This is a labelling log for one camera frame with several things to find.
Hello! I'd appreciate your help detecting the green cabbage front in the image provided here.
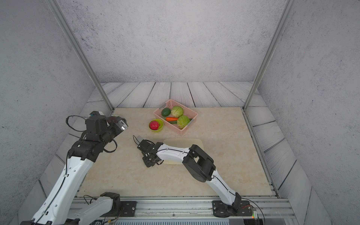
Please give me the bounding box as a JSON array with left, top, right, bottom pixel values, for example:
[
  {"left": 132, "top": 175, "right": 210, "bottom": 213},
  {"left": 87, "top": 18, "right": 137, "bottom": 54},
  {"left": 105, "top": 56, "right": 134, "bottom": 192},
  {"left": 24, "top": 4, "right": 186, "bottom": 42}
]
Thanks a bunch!
[{"left": 177, "top": 115, "right": 190, "bottom": 129}]

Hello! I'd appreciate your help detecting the cream plastic cutting board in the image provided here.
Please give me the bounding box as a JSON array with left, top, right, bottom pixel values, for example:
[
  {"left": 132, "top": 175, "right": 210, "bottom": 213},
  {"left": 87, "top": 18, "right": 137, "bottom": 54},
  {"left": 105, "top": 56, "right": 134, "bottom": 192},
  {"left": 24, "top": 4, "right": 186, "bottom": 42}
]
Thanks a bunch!
[{"left": 163, "top": 138, "right": 204, "bottom": 150}]

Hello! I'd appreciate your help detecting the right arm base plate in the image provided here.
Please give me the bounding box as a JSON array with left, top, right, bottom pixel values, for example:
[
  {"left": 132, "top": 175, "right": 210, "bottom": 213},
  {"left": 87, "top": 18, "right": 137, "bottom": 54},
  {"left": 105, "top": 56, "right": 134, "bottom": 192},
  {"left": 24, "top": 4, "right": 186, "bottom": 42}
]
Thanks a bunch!
[{"left": 212, "top": 201, "right": 254, "bottom": 218}]

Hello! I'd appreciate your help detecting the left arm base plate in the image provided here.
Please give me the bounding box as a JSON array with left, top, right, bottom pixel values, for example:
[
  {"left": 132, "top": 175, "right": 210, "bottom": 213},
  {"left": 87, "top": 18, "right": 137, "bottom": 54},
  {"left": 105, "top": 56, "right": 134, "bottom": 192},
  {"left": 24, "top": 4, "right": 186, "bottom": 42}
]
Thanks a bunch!
[{"left": 101, "top": 201, "right": 137, "bottom": 218}]

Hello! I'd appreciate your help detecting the left aluminium frame post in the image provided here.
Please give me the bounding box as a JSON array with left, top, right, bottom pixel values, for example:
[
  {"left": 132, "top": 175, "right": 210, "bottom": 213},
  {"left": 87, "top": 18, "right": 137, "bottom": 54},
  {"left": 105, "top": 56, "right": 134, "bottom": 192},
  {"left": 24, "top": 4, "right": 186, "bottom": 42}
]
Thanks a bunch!
[{"left": 46, "top": 0, "right": 114, "bottom": 112}]

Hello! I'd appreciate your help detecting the green cabbage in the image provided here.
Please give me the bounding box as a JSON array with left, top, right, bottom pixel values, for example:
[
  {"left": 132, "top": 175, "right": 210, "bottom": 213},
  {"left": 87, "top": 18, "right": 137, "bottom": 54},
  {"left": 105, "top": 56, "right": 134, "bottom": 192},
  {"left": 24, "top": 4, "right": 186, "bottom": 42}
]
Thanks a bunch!
[
  {"left": 177, "top": 115, "right": 190, "bottom": 129},
  {"left": 171, "top": 106, "right": 184, "bottom": 118}
]

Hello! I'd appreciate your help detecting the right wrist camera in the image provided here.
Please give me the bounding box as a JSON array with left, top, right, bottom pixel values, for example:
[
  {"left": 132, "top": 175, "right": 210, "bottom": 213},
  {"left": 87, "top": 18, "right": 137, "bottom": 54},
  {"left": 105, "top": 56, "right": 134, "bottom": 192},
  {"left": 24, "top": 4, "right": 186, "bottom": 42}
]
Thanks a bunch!
[{"left": 137, "top": 140, "right": 155, "bottom": 152}]

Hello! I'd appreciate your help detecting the lime green bowl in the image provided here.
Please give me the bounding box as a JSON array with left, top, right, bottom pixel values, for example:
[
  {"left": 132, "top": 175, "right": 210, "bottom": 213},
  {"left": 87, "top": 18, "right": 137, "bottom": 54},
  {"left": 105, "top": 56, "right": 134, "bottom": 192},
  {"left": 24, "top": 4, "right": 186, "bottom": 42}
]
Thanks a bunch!
[{"left": 149, "top": 119, "right": 164, "bottom": 132}]

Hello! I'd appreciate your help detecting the right aluminium frame post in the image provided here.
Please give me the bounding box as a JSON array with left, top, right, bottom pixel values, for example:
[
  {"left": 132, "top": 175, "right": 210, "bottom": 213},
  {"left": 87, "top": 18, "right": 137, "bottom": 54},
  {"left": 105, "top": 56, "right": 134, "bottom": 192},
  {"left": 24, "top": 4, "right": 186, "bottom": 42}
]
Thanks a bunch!
[{"left": 243, "top": 0, "right": 296, "bottom": 112}]

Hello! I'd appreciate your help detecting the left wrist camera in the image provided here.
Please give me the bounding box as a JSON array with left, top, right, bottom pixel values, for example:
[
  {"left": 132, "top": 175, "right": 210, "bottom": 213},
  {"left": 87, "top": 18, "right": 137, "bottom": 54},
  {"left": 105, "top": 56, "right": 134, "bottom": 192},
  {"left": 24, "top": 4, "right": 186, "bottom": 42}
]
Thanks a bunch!
[{"left": 116, "top": 120, "right": 128, "bottom": 131}]

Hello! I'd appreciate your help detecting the green cabbage rear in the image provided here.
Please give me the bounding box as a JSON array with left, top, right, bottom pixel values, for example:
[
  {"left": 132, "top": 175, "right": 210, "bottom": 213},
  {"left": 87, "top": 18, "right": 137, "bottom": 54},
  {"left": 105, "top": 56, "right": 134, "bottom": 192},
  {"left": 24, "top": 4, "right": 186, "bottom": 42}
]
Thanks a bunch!
[{"left": 171, "top": 106, "right": 184, "bottom": 118}]

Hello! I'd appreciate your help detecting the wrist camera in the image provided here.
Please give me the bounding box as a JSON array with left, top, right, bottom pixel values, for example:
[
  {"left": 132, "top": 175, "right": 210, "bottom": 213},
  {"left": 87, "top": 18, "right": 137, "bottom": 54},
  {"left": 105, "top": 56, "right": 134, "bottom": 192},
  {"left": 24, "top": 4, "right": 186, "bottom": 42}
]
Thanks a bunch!
[
  {"left": 116, "top": 120, "right": 128, "bottom": 131},
  {"left": 137, "top": 140, "right": 155, "bottom": 152}
]

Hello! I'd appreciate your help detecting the pink perforated plastic basket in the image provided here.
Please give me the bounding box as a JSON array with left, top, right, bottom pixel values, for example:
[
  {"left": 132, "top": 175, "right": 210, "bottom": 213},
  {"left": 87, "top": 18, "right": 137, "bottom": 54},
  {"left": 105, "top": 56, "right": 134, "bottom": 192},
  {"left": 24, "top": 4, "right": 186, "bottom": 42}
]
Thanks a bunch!
[{"left": 154, "top": 99, "right": 198, "bottom": 135}]

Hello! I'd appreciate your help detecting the orange carrot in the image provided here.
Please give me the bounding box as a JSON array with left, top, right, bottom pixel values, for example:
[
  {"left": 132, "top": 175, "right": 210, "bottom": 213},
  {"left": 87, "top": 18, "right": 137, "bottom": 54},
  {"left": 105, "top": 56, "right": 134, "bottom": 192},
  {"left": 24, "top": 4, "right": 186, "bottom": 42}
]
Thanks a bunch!
[{"left": 166, "top": 117, "right": 178, "bottom": 122}]

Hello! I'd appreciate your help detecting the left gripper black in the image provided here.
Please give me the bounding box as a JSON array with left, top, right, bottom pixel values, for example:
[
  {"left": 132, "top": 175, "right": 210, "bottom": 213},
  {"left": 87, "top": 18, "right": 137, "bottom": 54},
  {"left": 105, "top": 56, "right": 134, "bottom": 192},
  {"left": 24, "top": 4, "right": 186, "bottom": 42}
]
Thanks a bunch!
[{"left": 99, "top": 116, "right": 128, "bottom": 148}]

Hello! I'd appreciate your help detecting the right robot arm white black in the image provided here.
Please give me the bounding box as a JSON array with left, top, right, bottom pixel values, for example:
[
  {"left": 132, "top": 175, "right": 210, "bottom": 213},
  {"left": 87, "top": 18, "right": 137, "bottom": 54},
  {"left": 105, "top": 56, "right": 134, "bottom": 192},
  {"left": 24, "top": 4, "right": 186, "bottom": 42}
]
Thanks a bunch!
[{"left": 137, "top": 140, "right": 242, "bottom": 214}]

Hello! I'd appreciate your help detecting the aluminium frame post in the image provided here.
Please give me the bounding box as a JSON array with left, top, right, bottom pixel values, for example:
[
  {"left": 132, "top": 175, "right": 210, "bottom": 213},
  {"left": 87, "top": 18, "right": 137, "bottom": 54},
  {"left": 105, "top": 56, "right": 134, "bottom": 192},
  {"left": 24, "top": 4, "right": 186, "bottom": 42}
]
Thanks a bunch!
[
  {"left": 46, "top": 0, "right": 114, "bottom": 112},
  {"left": 243, "top": 0, "right": 296, "bottom": 112}
]

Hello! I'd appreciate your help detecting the dark green avocado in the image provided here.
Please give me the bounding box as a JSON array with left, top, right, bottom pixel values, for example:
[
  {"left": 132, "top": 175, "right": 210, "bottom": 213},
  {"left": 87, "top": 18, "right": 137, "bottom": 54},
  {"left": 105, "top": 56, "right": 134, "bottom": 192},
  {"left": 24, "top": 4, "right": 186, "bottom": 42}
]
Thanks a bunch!
[{"left": 161, "top": 108, "right": 171, "bottom": 117}]

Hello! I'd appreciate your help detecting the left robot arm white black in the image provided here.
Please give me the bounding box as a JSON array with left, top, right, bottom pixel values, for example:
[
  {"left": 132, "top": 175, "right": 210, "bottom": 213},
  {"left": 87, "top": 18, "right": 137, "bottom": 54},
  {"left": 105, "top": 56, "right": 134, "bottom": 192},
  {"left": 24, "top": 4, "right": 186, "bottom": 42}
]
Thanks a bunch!
[{"left": 21, "top": 111, "right": 128, "bottom": 225}]

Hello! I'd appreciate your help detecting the aluminium front rail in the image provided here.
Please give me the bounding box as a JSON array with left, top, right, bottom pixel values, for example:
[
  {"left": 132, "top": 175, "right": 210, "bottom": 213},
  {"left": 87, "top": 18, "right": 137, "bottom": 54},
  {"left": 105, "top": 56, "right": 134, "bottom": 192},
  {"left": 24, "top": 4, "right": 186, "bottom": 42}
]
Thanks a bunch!
[{"left": 50, "top": 198, "right": 300, "bottom": 225}]

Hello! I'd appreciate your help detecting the red pink fruit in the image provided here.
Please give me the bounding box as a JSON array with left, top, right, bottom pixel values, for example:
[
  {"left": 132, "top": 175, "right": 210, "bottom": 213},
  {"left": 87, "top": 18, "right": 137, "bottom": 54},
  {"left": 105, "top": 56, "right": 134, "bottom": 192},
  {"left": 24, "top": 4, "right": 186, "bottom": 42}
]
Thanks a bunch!
[{"left": 149, "top": 121, "right": 159, "bottom": 130}]

